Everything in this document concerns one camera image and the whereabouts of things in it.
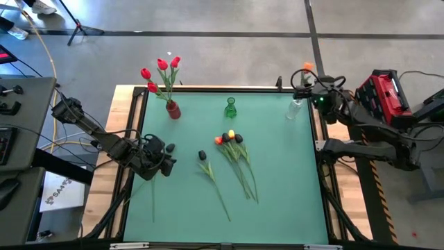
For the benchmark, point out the grey metal stand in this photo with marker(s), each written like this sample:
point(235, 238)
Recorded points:
point(418, 177)

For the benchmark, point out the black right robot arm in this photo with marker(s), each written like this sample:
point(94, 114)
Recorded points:
point(367, 149)

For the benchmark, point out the white printed paper sheet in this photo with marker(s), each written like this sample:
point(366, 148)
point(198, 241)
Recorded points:
point(64, 198)

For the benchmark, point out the black support beam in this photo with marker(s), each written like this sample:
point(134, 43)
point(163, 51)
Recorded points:
point(62, 166)

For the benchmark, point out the black metal table frame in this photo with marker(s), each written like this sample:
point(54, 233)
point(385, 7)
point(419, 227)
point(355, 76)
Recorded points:
point(120, 215)

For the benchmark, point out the black clamp post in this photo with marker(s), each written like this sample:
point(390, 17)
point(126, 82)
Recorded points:
point(279, 83)

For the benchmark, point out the black tripod stand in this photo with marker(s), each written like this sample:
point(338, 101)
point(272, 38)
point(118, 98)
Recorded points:
point(80, 29)

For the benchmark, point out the ribbed red vase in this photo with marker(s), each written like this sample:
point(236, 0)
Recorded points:
point(173, 110)

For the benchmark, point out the red black tool case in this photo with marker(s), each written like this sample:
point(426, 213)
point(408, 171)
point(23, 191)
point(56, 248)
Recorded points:
point(381, 100)

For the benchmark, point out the silver end bracket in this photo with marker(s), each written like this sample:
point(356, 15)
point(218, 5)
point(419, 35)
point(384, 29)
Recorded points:
point(322, 247)
point(129, 246)

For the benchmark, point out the black keyboard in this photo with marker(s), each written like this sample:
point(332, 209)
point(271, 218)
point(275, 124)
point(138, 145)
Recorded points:
point(4, 146)

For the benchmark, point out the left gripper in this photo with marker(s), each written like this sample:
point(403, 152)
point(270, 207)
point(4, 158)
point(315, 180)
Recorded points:
point(152, 161)

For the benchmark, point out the silver mount bracket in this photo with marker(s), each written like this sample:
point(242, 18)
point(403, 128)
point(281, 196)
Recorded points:
point(318, 145)

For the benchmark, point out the yellow artificial tulip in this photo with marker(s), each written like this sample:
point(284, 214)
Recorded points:
point(231, 134)

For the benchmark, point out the black box red display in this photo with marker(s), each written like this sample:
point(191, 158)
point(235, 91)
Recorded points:
point(5, 55)

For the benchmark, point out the clear glass vase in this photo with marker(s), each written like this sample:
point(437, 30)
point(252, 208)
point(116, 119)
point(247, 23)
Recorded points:
point(294, 109)

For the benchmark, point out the person's leg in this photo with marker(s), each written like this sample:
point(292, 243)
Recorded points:
point(6, 24)

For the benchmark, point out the grey console panel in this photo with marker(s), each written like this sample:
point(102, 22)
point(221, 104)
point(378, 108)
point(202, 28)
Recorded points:
point(31, 114)
point(21, 215)

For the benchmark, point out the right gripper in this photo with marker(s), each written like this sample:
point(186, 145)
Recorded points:
point(307, 93)

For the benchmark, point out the red artificial tulip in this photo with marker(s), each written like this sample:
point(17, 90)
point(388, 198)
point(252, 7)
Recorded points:
point(146, 73)
point(162, 64)
point(152, 87)
point(175, 62)

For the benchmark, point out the dark green device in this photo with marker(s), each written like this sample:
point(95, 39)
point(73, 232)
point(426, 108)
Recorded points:
point(433, 104)

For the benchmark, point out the bunch of tulips centre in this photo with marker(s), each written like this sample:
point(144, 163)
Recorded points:
point(225, 137)

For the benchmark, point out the green table mat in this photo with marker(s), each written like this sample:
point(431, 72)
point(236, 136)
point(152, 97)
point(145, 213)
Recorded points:
point(190, 229)

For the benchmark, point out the green glass vase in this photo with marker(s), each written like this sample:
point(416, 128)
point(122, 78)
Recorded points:
point(230, 111)

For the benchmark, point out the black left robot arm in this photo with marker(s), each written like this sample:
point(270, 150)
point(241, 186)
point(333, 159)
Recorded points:
point(104, 139)

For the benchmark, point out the black handset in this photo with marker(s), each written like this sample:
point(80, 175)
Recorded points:
point(7, 192)

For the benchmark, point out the black plate hazard stripe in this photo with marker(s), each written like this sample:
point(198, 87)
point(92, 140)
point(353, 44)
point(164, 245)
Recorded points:
point(367, 208)

